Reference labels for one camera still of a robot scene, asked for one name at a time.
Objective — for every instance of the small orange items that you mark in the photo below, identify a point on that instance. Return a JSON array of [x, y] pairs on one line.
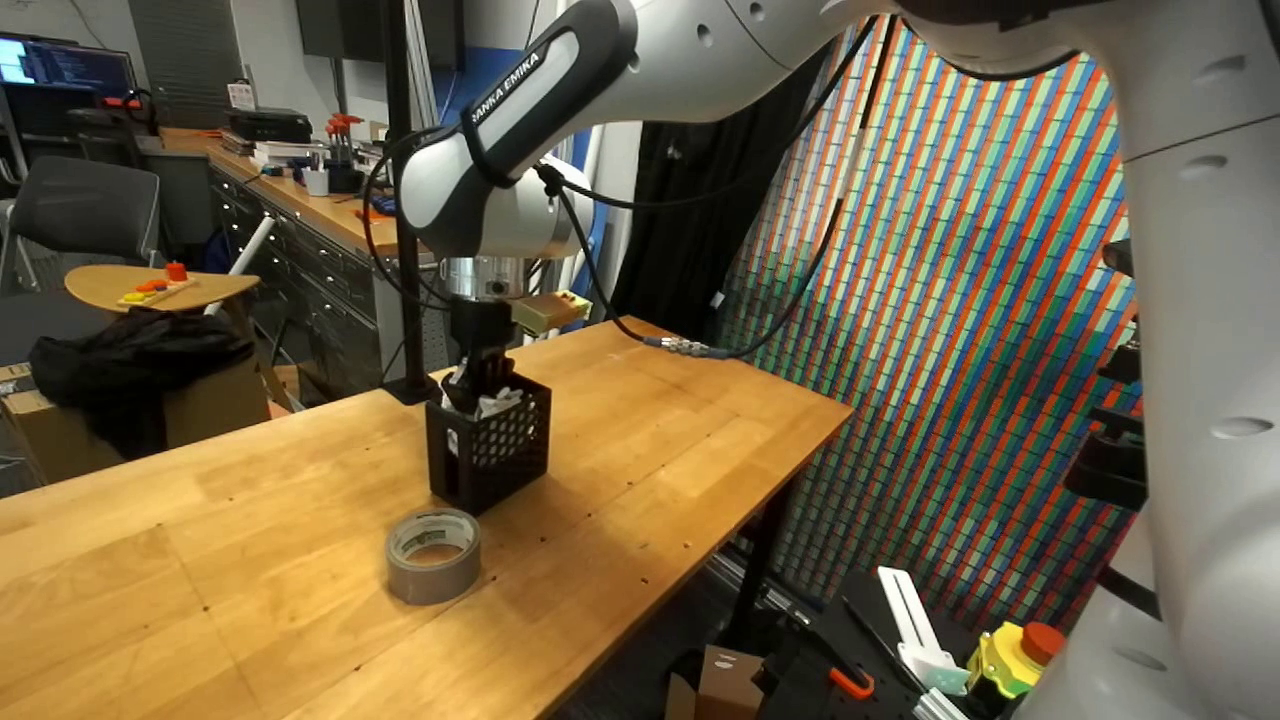
[[162, 277]]

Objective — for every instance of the black perforated plastic basket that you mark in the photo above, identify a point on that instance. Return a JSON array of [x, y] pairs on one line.
[[492, 455]]

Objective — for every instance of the wooden workbench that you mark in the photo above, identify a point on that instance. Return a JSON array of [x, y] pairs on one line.
[[304, 253]]

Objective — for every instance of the yellow emergency stop button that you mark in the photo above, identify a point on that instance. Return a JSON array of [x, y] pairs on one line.
[[1015, 660]]

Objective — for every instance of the colourful woven panel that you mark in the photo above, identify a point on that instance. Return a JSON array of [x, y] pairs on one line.
[[963, 363]]

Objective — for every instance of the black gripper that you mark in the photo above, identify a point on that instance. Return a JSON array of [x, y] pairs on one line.
[[483, 333]]

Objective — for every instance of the grey duct tape roll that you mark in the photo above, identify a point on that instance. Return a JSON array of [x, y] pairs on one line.
[[432, 563]]

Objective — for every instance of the computer monitor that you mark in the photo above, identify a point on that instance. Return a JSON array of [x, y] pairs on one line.
[[61, 62]]

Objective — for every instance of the black vertical pole stand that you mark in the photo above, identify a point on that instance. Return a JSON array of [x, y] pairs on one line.
[[407, 202]]

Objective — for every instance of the round wooden stool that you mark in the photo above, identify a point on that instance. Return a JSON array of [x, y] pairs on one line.
[[145, 284]]

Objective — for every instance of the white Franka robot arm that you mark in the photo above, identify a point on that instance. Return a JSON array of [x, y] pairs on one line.
[[746, 44]]

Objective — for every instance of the white plastic bracket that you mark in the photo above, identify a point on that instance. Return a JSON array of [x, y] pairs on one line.
[[914, 624]]

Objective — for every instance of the open cardboard box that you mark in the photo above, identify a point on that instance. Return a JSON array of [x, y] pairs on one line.
[[723, 687]]

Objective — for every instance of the black metal table leg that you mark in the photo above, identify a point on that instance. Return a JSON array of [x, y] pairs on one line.
[[763, 572]]

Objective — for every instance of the thin white diagonal bar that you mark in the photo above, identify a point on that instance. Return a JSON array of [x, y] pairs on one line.
[[243, 267]]

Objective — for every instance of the grey office chair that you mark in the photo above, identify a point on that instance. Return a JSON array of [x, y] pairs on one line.
[[83, 215]]

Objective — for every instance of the white towel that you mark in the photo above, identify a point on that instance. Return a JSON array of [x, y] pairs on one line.
[[496, 402]]

